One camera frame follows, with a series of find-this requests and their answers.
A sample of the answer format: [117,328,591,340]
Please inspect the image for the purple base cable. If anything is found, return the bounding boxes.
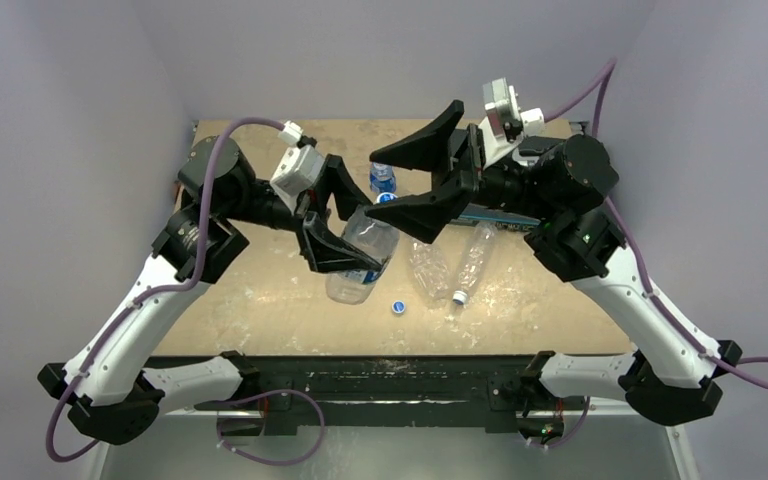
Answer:
[215,386,327,466]

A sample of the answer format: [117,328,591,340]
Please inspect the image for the blue white bottle cap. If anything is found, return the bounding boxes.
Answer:
[391,301,406,315]

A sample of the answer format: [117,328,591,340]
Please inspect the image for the blue label Pocari bottle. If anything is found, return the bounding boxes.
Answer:
[369,162,397,195]

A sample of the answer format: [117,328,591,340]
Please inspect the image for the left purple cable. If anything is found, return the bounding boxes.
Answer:
[44,117,289,464]

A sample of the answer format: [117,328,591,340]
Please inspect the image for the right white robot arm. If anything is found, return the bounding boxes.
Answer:
[369,101,742,426]

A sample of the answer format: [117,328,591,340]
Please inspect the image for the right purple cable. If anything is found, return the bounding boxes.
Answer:
[542,57,768,397]

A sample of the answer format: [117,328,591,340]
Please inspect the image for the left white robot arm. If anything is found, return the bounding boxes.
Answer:
[38,137,373,445]

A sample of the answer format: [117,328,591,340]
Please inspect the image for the dark network switch box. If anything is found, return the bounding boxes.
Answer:
[453,135,625,241]

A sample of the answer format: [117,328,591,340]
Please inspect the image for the clear bottle white cap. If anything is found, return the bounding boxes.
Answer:
[408,239,452,308]

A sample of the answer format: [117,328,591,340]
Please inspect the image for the green label water bottle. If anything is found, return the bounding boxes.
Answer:
[324,193,401,306]

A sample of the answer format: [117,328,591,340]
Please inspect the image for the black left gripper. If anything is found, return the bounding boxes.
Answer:
[222,156,394,270]

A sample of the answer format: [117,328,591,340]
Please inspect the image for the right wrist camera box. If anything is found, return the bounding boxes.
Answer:
[479,78,545,167]

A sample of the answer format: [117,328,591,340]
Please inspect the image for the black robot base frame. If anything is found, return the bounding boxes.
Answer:
[158,354,591,439]

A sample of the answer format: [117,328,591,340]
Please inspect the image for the clear bottle blue cap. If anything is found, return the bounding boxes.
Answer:
[452,221,498,306]

